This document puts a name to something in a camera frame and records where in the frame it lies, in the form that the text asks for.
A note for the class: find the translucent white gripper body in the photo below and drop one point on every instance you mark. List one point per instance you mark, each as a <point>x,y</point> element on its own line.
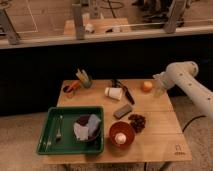
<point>159,85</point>

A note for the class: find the orange-red apple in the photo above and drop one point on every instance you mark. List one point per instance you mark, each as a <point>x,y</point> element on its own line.
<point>146,86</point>

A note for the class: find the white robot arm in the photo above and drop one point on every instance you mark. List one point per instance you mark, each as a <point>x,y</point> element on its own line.
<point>183,75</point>

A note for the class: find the red bowl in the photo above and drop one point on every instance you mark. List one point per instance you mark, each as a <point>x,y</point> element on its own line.
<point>121,127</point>

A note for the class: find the dark bowl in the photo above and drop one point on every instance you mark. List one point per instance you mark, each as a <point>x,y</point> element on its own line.
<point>87,128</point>

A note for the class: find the bunch of dark grapes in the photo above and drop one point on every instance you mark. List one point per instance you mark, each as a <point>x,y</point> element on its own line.
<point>137,122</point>

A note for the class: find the grey sponge block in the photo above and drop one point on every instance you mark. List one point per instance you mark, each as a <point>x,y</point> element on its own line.
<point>122,111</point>

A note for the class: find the white paper cup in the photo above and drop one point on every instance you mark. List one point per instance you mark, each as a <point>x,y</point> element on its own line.
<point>112,92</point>

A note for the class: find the white egg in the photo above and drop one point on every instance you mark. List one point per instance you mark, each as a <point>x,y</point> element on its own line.
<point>120,138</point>

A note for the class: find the blue grey cloth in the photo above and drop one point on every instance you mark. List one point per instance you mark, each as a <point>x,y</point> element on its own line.
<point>87,127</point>

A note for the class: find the silver fork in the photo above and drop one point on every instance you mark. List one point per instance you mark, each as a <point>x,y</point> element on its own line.
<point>59,134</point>

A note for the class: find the black handled knife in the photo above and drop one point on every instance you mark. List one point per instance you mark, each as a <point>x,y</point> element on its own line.
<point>116,84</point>

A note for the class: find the orange handled scissors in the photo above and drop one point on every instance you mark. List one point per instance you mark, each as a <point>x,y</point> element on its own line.
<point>70,89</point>

